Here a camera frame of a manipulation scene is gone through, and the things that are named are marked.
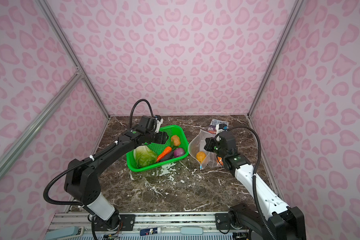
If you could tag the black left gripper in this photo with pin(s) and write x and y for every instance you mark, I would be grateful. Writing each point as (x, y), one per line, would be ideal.
(162, 137)

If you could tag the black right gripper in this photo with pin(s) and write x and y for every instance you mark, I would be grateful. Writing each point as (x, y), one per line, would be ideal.
(209, 145)

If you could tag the yellow potato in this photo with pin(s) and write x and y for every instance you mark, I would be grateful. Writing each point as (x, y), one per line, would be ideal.
(200, 156)

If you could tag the orange carrot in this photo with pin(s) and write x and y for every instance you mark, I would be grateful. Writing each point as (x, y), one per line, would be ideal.
(165, 152)

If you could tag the clear zip top bag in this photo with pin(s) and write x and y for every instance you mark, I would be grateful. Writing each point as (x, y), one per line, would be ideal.
(197, 145)

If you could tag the dark purple eggplant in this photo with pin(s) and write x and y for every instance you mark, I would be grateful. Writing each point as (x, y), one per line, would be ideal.
(167, 157)

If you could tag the purple red onion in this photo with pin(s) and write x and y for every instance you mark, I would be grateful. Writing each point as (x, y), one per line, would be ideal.
(179, 152)

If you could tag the orange toy pumpkin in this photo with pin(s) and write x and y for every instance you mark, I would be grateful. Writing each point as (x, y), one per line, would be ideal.
(220, 162)

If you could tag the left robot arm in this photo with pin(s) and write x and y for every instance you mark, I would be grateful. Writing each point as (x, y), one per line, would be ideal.
(82, 180)

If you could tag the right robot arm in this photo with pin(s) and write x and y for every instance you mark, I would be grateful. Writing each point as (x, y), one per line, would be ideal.
(273, 218)

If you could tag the green cabbage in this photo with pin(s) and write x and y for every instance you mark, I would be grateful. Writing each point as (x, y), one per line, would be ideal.
(144, 156)

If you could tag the grey oval pad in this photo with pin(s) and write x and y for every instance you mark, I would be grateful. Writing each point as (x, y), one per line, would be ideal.
(192, 231)

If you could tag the blue white small battery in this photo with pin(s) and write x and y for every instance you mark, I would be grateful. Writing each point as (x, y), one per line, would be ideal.
(150, 231)

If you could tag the grey teal device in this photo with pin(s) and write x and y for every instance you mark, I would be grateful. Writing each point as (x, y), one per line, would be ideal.
(65, 233)

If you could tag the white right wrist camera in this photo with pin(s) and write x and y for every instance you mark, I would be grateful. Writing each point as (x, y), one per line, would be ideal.
(221, 128)

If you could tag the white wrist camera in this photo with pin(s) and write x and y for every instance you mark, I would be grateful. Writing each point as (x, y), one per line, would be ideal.
(221, 128)
(159, 122)

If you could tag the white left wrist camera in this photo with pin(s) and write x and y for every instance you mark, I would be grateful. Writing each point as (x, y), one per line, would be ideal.
(159, 122)

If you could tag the aluminium mounting rail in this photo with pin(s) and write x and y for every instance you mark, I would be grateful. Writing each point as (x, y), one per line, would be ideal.
(131, 224)

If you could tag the aluminium corner frame post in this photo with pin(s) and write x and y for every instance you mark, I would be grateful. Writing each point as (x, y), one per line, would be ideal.
(67, 46)

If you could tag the aluminium diagonal frame bar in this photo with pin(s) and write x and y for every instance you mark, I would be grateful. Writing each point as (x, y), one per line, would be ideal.
(8, 159)

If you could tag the right aluminium corner post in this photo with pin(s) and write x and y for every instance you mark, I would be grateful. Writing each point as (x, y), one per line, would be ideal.
(298, 7)

